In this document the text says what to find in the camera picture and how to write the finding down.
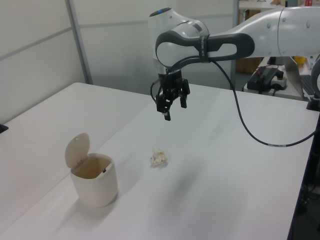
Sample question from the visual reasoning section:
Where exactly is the grey emergency stop box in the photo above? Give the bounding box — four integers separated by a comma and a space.
269, 70, 289, 91

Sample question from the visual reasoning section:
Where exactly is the small cream lidded bin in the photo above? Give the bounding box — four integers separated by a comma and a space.
64, 132, 119, 209

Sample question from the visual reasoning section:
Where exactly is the brown cardboard box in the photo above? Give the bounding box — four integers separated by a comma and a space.
235, 57, 265, 74

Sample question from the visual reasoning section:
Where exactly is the yellow object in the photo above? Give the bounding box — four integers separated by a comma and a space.
293, 55, 307, 67

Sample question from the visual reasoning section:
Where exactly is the black clamp block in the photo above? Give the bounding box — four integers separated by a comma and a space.
306, 96, 320, 111

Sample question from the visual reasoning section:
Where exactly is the black electronics box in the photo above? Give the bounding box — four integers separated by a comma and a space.
247, 65, 283, 91

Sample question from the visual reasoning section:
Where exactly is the silver laptop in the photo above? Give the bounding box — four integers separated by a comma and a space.
282, 55, 316, 100

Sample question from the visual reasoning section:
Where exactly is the grey partition post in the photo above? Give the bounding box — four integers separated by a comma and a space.
65, 0, 94, 85
229, 0, 241, 91

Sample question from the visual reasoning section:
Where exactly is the white desk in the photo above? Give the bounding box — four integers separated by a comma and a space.
241, 81, 311, 102

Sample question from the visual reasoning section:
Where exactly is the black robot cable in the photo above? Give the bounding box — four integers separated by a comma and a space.
150, 56, 317, 149

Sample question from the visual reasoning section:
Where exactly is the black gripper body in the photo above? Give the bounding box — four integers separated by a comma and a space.
158, 70, 185, 100

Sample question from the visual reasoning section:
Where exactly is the white paper trash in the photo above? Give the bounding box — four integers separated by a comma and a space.
149, 146, 169, 168

